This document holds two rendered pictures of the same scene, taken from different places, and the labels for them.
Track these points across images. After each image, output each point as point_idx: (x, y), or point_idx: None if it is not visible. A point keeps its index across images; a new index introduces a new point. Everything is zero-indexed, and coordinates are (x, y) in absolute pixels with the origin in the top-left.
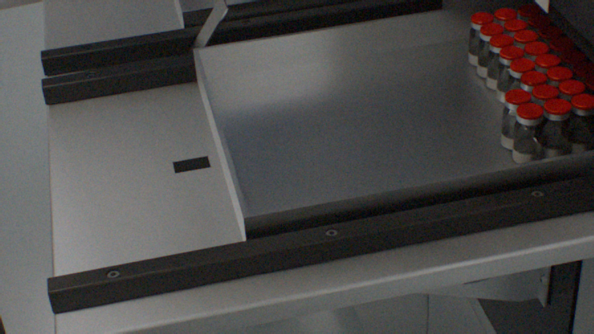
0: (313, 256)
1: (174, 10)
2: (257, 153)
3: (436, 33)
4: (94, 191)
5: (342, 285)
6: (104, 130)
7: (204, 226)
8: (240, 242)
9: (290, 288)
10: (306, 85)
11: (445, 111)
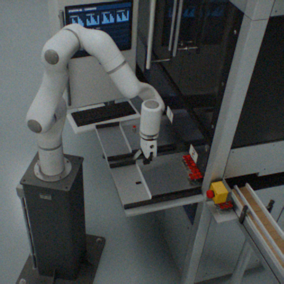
0: (160, 201)
1: (127, 145)
2: (149, 181)
3: (176, 156)
4: (124, 187)
5: (165, 205)
6: (121, 174)
7: (143, 195)
8: (150, 199)
9: (158, 206)
10: (154, 166)
11: (178, 173)
